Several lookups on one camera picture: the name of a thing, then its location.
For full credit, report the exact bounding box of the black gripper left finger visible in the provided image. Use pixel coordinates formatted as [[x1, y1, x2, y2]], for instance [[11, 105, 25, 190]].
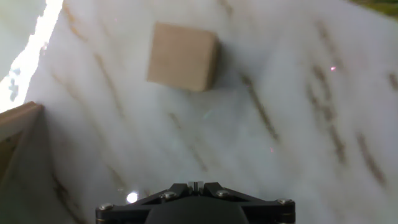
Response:
[[95, 182, 198, 224]]

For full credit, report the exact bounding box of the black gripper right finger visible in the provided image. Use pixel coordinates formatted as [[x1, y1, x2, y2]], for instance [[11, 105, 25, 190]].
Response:
[[197, 182, 296, 224]]

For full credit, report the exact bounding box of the light wooden cube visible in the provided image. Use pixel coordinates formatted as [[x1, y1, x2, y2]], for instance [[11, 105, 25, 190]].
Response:
[[146, 21, 222, 93]]

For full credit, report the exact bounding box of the white brown marble mat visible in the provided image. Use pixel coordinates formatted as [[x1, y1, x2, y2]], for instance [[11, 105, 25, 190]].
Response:
[[0, 0, 398, 224]]

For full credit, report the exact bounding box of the wooden picture frame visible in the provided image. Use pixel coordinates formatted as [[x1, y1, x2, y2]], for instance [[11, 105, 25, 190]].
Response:
[[0, 101, 45, 187]]

